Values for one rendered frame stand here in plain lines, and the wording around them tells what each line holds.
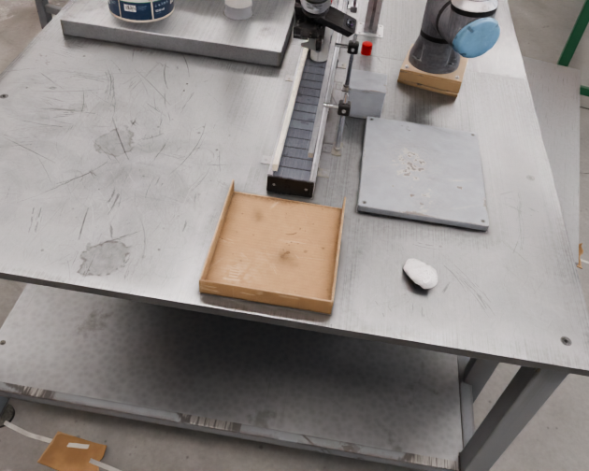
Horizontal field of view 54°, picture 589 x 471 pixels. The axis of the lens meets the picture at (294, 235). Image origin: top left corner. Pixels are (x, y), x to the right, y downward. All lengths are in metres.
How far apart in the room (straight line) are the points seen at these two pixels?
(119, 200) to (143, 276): 0.23
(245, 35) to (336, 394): 1.10
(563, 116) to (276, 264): 1.03
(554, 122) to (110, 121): 1.22
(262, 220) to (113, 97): 0.60
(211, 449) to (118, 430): 0.30
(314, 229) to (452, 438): 0.78
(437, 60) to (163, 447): 1.40
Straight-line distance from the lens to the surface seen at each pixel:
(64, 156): 1.49
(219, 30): 1.88
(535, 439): 2.13
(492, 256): 1.34
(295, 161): 1.37
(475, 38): 1.63
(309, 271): 1.19
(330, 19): 1.56
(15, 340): 1.93
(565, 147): 1.75
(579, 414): 2.25
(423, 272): 1.21
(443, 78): 1.79
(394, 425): 1.74
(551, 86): 2.01
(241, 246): 1.23
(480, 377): 1.83
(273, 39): 1.84
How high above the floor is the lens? 1.74
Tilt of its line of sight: 46 degrees down
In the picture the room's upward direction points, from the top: 7 degrees clockwise
